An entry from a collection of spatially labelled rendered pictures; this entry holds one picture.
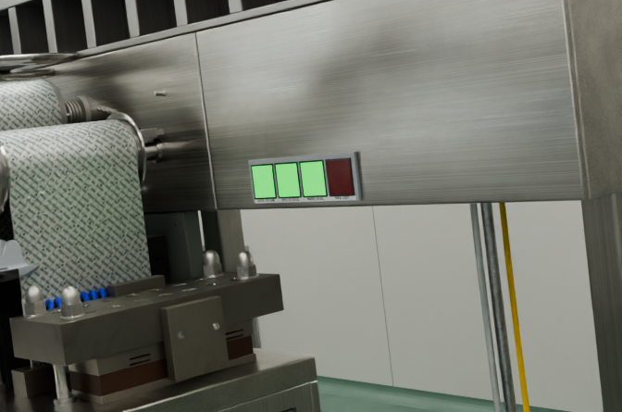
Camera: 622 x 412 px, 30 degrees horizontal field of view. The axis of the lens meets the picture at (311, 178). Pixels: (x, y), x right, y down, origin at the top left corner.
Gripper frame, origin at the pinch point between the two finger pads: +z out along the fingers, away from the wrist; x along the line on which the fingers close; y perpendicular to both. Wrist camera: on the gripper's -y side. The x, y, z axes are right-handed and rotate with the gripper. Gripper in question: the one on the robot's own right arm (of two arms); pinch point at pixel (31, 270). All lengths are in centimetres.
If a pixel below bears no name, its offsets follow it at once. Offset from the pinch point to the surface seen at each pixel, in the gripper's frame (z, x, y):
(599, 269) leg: 46, -73, -6
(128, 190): 19.2, -0.3, 10.1
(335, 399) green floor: 252, 229, -109
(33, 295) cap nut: -4.0, -8.1, -2.9
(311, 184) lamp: 29.3, -35.5, 8.7
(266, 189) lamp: 29.3, -24.4, 8.3
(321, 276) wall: 263, 242, -55
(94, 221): 12.2, -0.3, 5.9
